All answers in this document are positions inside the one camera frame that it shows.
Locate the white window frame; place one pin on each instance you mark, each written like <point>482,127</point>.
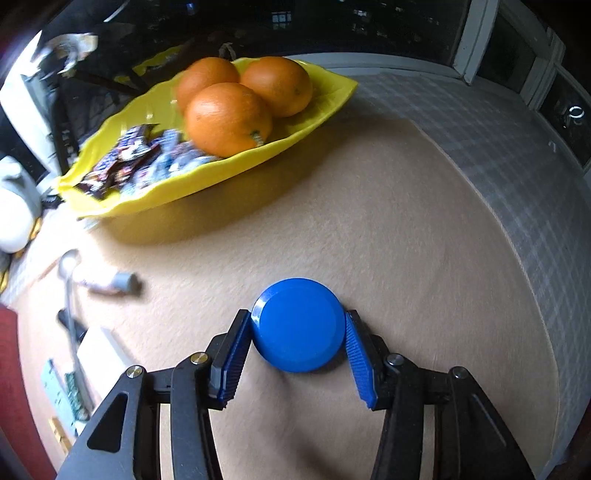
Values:
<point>475,37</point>

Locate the checked cloth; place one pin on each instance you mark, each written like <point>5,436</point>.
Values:
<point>485,138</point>

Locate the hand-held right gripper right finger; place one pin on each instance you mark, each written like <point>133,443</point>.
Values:
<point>360,364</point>

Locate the green circuit board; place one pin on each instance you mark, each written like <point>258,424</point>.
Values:
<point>75,397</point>

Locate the yellow leaf-shaped bowl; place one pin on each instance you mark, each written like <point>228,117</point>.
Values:
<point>138,203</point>

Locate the pale green flat packet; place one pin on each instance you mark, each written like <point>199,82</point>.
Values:
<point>50,381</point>

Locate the orange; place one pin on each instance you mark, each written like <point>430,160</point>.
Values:
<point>226,120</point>
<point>203,78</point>
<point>281,85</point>

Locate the white charger plug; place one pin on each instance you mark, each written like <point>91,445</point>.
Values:
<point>101,355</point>

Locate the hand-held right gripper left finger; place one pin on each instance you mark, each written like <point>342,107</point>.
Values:
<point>233,364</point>

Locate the black cylinder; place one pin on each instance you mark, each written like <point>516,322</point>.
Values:
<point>69,321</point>

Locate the beige felt mat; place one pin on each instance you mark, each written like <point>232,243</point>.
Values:
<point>369,230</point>

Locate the black light stand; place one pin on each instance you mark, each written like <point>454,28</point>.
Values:
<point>62,124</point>

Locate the small penguin plush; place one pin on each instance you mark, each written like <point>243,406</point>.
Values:
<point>14,207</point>

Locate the pink bottle with grey cap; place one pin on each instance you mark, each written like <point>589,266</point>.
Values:
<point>117,281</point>

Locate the pile of candy packets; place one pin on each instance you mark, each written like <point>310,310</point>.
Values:
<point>134,157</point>

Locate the blue round lid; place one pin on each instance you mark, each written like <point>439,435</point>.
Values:
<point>298,327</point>

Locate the grey plastic spoon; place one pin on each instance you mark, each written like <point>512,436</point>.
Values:
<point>68,263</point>

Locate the crumpled white paper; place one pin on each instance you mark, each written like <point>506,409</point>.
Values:
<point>69,46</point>

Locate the small yellow packet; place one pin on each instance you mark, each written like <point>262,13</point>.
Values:
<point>60,431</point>

